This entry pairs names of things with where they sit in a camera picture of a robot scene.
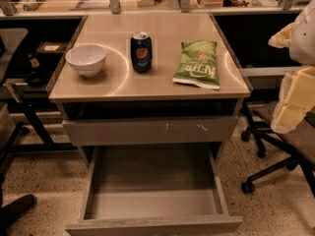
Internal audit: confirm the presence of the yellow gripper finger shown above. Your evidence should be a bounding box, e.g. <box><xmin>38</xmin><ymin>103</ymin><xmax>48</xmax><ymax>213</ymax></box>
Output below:
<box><xmin>271</xmin><ymin>66</ymin><xmax>315</xmax><ymax>134</ymax></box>

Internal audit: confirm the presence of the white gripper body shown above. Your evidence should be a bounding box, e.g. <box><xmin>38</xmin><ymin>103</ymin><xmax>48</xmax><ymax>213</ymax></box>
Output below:
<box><xmin>268</xmin><ymin>23</ymin><xmax>293</xmax><ymax>48</ymax></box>

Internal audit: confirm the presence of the blue pepsi can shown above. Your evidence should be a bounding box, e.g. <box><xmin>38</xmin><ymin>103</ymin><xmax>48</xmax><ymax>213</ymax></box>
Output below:
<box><xmin>130</xmin><ymin>31</ymin><xmax>153</xmax><ymax>73</ymax></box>

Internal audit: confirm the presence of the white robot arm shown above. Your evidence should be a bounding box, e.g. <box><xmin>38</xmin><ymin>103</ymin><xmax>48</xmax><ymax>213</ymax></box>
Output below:
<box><xmin>268</xmin><ymin>8</ymin><xmax>315</xmax><ymax>134</ymax></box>

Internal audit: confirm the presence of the closed grey top drawer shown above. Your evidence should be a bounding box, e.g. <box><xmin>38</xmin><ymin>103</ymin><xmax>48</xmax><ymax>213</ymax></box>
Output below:
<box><xmin>62</xmin><ymin>116</ymin><xmax>238</xmax><ymax>146</ymax></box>

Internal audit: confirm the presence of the grey drawer cabinet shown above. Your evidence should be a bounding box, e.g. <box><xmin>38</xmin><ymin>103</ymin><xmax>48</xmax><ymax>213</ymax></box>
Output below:
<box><xmin>45</xmin><ymin>13</ymin><xmax>254</xmax><ymax>169</ymax></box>

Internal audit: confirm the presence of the open grey middle drawer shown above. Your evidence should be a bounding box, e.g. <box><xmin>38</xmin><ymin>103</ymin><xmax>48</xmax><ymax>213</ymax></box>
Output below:
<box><xmin>66</xmin><ymin>144</ymin><xmax>242</xmax><ymax>236</ymax></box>

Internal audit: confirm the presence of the black office chair right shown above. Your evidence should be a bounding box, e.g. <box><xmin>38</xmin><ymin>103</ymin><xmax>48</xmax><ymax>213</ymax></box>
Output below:
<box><xmin>241</xmin><ymin>88</ymin><xmax>315</xmax><ymax>196</ymax></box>

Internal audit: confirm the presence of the black office chair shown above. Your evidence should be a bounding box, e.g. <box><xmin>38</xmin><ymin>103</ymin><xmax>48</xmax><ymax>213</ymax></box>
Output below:
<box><xmin>0</xmin><ymin>29</ymin><xmax>28</xmax><ymax>175</ymax></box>
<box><xmin>241</xmin><ymin>88</ymin><xmax>315</xmax><ymax>196</ymax></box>

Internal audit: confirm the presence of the green chip bag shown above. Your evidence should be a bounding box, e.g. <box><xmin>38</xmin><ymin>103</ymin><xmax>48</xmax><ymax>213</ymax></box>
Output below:
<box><xmin>172</xmin><ymin>40</ymin><xmax>220</xmax><ymax>89</ymax></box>

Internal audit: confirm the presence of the white bowl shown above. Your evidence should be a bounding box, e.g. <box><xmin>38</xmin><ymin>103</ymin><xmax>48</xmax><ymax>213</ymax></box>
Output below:
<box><xmin>65</xmin><ymin>44</ymin><xmax>107</xmax><ymax>77</ymax></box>

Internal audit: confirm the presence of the black office chair left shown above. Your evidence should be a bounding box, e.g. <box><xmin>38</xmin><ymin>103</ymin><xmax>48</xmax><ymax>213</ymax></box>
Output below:
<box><xmin>0</xmin><ymin>29</ymin><xmax>28</xmax><ymax>175</ymax></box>

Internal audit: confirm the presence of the black shoe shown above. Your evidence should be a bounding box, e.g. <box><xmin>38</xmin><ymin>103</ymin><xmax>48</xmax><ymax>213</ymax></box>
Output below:
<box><xmin>0</xmin><ymin>194</ymin><xmax>36</xmax><ymax>229</ymax></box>

